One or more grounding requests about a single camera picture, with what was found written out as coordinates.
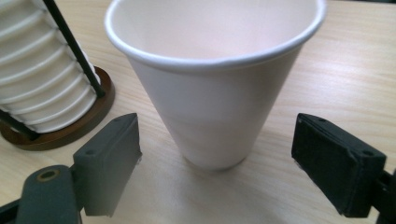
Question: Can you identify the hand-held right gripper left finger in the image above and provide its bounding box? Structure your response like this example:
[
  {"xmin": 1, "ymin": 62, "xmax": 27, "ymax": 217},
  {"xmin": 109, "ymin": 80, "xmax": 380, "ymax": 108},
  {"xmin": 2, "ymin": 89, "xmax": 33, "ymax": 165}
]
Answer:
[{"xmin": 73, "ymin": 112, "xmax": 143, "ymax": 217}]

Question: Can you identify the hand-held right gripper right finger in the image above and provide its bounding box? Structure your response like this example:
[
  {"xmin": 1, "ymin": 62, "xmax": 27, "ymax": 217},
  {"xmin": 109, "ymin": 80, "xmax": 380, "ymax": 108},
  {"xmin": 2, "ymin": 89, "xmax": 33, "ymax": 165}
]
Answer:
[{"xmin": 290, "ymin": 112, "xmax": 388, "ymax": 218}]

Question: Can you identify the stack of white paper cups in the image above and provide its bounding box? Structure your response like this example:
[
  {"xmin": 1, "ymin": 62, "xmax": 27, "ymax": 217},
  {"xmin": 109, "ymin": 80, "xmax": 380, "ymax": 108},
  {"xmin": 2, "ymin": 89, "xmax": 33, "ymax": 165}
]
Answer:
[{"xmin": 0, "ymin": 0, "xmax": 102, "ymax": 134}]

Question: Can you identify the single white paper cup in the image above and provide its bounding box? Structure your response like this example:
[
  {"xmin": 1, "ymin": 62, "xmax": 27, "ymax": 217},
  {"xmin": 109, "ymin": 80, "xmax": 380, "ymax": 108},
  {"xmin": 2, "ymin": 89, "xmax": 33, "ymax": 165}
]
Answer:
[{"xmin": 104, "ymin": 0, "xmax": 328, "ymax": 172}]

